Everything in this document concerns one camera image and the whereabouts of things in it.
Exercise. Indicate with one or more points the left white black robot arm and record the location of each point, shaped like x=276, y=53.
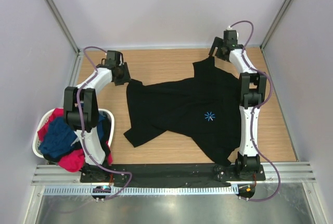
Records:
x=81, y=113

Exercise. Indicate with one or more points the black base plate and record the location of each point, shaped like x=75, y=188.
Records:
x=168, y=175

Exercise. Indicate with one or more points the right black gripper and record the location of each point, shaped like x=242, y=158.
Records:
x=218, y=42

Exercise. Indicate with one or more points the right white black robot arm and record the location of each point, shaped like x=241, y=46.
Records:
x=251, y=95

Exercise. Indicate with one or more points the white laundry basket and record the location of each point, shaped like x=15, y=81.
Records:
x=57, y=112

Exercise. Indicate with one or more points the aluminium frame post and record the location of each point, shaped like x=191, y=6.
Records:
x=279, y=16
x=59, y=19

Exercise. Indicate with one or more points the left aluminium frame post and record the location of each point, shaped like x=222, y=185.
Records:
x=59, y=19

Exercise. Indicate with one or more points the right aluminium frame post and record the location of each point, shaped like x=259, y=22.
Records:
x=279, y=16

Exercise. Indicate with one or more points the black t shirt blue logo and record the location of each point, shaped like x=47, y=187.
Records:
x=204, y=108

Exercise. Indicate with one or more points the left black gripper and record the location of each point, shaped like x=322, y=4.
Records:
x=126, y=77

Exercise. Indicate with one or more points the pink t shirt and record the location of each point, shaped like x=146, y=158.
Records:
x=75, y=160

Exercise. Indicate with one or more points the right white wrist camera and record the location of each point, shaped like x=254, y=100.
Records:
x=229, y=28

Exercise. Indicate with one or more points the slotted cable duct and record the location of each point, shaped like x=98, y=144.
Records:
x=103, y=190

